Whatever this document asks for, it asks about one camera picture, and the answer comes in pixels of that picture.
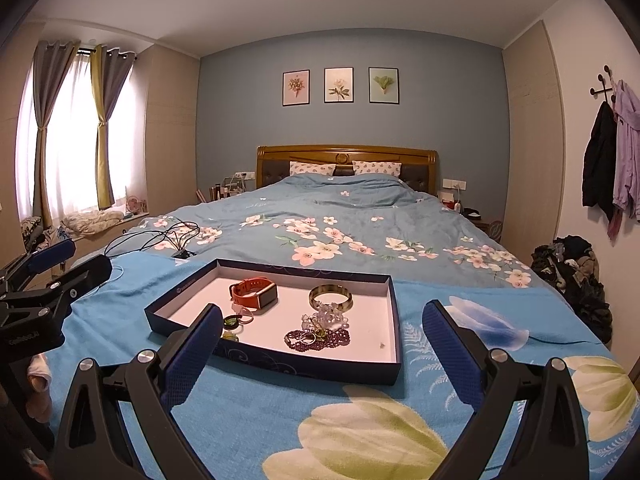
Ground white sheer curtain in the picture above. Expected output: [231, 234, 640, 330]
[42, 57, 147, 221]

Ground green leaf framed picture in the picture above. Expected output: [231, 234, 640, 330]
[368, 66, 399, 105]

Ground patterned white pillow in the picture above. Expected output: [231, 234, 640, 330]
[352, 160, 402, 177]
[289, 161, 337, 177]

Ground wooden headboard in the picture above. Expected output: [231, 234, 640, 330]
[256, 145, 440, 195]

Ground dark bedside table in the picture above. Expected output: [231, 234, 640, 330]
[462, 205, 501, 237]

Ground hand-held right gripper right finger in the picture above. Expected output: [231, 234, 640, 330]
[421, 300, 591, 480]

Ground window bench cabinet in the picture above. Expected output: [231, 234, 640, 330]
[20, 211, 151, 272]

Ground clear crystal bead bracelet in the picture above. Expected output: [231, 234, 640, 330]
[301, 302, 351, 334]

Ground bed with floral duvet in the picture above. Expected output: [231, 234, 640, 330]
[107, 174, 566, 301]

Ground heap of mixed clothes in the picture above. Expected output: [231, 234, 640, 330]
[20, 216, 71, 257]

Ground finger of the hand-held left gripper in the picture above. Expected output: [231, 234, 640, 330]
[30, 254, 113, 321]
[0, 239, 77, 286]

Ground orange strap watch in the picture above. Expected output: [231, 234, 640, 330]
[229, 279, 279, 315]

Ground white flower framed picture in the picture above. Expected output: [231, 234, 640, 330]
[324, 67, 354, 104]

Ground black jacket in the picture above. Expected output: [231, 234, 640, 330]
[581, 101, 619, 224]

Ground yellow and grey curtain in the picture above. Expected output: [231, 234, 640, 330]
[90, 45, 137, 211]

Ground beige wardrobe beside coat rack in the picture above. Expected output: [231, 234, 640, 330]
[501, 20, 563, 266]

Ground person's left hand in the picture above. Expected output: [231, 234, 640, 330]
[26, 354, 52, 423]

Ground bedside cosmetics clutter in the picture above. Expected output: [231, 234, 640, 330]
[195, 172, 251, 205]

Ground dark blue box tray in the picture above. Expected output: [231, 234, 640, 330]
[144, 258, 404, 386]

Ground pink flower framed picture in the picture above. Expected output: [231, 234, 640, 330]
[282, 69, 311, 107]

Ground purple jacket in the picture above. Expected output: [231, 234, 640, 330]
[612, 79, 640, 221]

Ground dark red garment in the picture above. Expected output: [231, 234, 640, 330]
[606, 205, 624, 241]

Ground black cable with hub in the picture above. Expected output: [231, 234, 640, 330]
[104, 217, 202, 261]

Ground folded cream blanket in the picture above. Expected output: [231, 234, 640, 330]
[62, 210, 125, 237]

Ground pile of dark clothes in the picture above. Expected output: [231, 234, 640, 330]
[530, 234, 614, 346]

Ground black wall coat rack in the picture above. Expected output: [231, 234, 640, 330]
[589, 65, 624, 99]

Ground thin pink ring loop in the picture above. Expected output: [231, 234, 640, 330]
[231, 301, 257, 327]

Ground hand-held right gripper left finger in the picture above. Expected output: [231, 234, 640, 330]
[52, 304, 225, 480]

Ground tortoiseshell bangle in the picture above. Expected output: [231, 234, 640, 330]
[308, 284, 355, 312]

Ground light blue flower blanket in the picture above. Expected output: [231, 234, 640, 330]
[30, 252, 640, 480]

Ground purple beaded bracelet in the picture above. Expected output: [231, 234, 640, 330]
[284, 327, 352, 354]

